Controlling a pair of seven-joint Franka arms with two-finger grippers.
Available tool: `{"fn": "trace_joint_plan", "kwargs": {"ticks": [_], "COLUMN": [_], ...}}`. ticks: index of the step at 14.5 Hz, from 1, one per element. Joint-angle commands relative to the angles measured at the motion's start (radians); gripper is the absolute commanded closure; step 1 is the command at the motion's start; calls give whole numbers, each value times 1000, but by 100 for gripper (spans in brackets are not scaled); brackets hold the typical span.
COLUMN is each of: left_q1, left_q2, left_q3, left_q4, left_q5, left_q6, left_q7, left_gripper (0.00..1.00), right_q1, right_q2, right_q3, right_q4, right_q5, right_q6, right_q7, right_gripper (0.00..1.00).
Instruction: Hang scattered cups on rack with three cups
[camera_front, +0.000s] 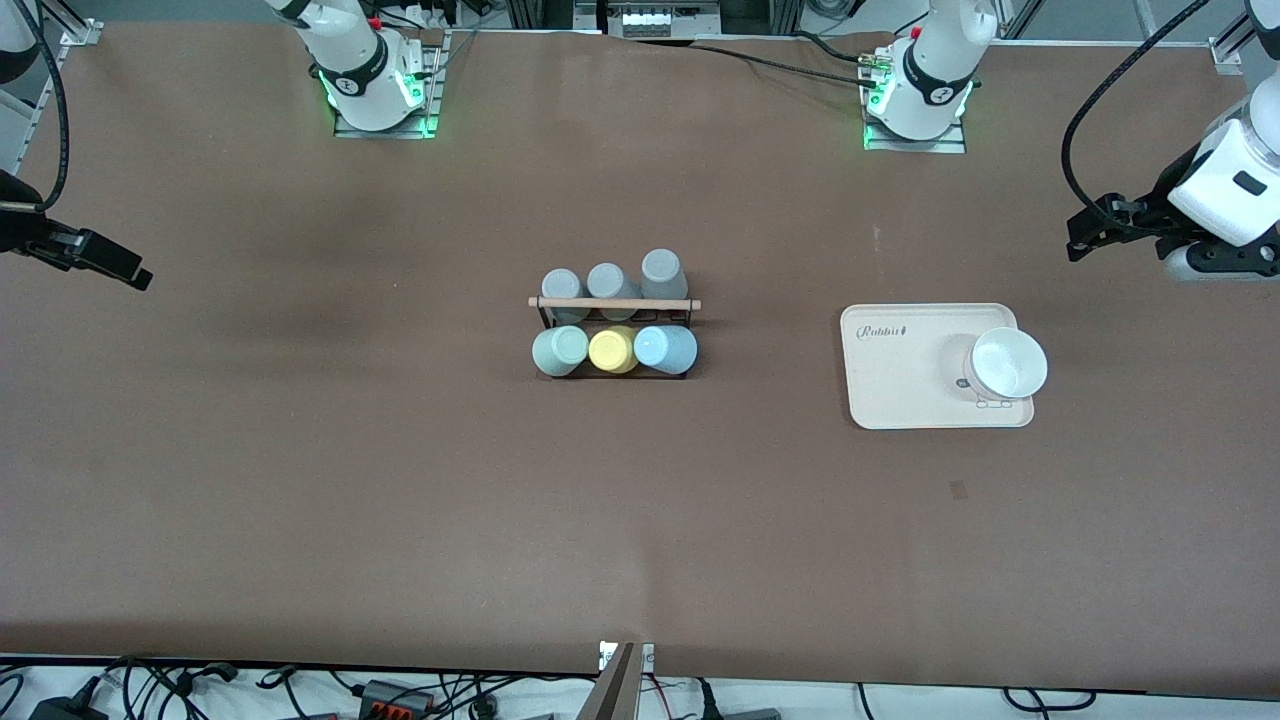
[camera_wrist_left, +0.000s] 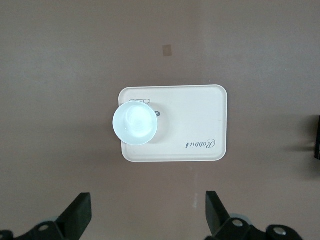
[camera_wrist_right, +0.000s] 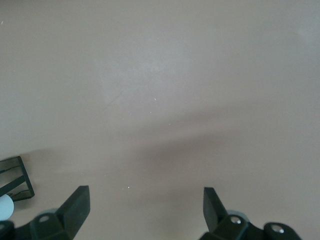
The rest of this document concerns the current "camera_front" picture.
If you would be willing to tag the yellow plastic cup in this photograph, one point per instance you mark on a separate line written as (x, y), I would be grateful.
(612, 350)

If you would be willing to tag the light blue plastic cup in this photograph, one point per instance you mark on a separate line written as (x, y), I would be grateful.
(665, 348)

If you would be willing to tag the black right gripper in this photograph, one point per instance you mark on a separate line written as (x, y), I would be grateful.
(20, 228)

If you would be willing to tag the black power adapter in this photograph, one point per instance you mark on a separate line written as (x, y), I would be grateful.
(65, 706)

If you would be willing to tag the aluminium frame profile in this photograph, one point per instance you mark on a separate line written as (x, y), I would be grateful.
(70, 28)
(1235, 45)

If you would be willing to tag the black plug block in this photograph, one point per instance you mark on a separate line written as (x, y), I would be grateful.
(740, 714)

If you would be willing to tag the white bowl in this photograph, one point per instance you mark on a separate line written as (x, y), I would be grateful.
(1008, 364)

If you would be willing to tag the grey socket strip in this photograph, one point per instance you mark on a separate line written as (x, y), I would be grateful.
(645, 20)

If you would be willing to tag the black power strip red switches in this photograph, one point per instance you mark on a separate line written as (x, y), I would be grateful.
(395, 697)

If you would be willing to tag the grey plastic cup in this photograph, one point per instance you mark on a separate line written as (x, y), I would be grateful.
(663, 274)
(610, 282)
(563, 286)

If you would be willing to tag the beige plastic tray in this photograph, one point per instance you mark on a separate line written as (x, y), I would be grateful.
(905, 400)

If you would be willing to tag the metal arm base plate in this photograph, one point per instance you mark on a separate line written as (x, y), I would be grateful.
(432, 95)
(915, 145)

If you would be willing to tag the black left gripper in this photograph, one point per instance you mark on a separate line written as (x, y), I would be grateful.
(1150, 218)

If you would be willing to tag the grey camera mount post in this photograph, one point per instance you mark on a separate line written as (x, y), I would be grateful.
(612, 690)

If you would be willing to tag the small white kitchen scale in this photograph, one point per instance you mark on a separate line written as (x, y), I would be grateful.
(993, 404)

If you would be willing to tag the mint green plastic cup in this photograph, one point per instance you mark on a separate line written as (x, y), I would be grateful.
(560, 350)

